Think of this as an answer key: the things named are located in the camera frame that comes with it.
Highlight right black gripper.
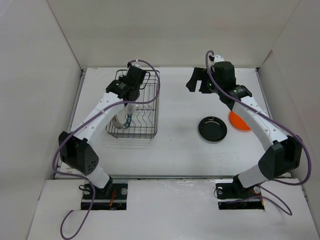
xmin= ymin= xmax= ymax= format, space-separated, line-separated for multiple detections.
xmin=186 ymin=67 xmax=223 ymax=95

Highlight clear glass plate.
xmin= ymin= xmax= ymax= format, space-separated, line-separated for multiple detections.
xmin=125 ymin=103 xmax=140 ymax=117

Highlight white plate red characters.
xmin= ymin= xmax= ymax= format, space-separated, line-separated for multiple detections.
xmin=111 ymin=115 xmax=122 ymax=129

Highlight white plate green rim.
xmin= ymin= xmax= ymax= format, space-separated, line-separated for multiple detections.
xmin=122 ymin=113 xmax=132 ymax=129

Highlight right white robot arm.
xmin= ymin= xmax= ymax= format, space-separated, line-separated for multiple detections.
xmin=186 ymin=61 xmax=303 ymax=200

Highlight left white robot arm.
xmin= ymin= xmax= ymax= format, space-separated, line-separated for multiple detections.
xmin=60 ymin=64 xmax=147 ymax=199

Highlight orange plate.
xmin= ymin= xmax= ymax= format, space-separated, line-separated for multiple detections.
xmin=228 ymin=111 xmax=251 ymax=131

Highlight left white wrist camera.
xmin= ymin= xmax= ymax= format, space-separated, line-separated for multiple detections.
xmin=127 ymin=62 xmax=142 ymax=71

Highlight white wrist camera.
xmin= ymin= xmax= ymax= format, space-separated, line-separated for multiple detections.
xmin=208 ymin=54 xmax=225 ymax=66
xmin=127 ymin=62 xmax=142 ymax=71

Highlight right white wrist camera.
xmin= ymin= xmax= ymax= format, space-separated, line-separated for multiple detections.
xmin=208 ymin=54 xmax=225 ymax=66

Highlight grey wire dish rack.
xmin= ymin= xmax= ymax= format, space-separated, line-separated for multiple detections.
xmin=105 ymin=70 xmax=160 ymax=139

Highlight aluminium rail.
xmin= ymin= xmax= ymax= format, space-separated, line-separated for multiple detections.
xmin=53 ymin=173 xmax=293 ymax=180

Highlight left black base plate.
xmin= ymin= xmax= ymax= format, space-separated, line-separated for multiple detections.
xmin=78 ymin=181 xmax=128 ymax=211

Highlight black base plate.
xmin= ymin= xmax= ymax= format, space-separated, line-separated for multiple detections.
xmin=214 ymin=181 xmax=265 ymax=210
xmin=78 ymin=181 xmax=128 ymax=211

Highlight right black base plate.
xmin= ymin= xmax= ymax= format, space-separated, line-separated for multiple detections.
xmin=214 ymin=181 xmax=265 ymax=210

